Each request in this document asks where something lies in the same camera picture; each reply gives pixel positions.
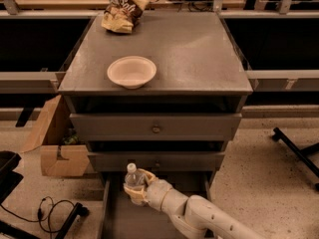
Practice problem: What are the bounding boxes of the top grey drawer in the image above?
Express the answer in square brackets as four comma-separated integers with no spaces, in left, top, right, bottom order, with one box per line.
[70,114,241,141]

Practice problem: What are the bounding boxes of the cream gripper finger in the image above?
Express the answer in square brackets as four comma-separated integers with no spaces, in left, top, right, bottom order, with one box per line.
[124,185,148,206]
[139,168,158,185]

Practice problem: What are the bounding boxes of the middle grey drawer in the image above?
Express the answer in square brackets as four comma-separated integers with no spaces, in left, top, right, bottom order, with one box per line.
[88,151,224,172]

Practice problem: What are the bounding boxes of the grey drawer cabinet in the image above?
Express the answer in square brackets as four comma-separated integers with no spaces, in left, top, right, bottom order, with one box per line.
[57,11,254,174]

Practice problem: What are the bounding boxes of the black cable on floor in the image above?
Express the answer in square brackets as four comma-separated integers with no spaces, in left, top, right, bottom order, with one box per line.
[0,195,78,234]

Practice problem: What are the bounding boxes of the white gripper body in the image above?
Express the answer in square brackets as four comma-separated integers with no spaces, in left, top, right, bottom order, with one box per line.
[146,179,172,211]

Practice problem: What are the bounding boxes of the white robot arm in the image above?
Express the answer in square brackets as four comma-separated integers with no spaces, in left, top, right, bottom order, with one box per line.
[124,163,265,239]

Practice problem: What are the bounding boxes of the white paper bowl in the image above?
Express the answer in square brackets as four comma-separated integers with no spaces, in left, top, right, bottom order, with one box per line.
[107,56,157,89]

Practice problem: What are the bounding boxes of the bottom grey drawer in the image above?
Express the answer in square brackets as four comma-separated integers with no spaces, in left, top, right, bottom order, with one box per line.
[98,171,213,239]

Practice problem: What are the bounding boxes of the grey drawer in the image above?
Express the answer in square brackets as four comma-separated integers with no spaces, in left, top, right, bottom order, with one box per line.
[88,151,224,172]
[70,114,241,141]
[98,171,213,239]

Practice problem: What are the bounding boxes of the clear plastic water bottle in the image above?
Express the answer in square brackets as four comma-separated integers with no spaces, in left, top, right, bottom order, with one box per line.
[124,163,146,188]

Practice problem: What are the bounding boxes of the black stand leg right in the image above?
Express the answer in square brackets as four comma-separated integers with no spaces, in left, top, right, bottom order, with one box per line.
[271,127,319,177]

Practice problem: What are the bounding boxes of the black chair base leg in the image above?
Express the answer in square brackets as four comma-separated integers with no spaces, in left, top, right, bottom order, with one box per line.
[55,202,89,239]

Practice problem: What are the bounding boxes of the cardboard box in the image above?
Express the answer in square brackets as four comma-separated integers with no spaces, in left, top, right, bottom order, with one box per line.
[21,95,89,177]

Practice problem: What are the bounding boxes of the crumpled chip bag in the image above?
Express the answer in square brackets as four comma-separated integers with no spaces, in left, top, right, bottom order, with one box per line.
[101,0,149,34]

